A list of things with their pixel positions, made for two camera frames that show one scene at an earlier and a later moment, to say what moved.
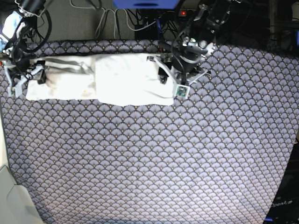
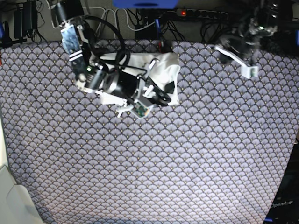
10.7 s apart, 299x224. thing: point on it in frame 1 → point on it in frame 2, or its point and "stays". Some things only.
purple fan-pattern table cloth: (219, 155) stays
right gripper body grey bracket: (180, 90) → (247, 71)
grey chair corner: (17, 206) stays
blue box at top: (145, 4) stays
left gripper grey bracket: (17, 85) → (141, 109)
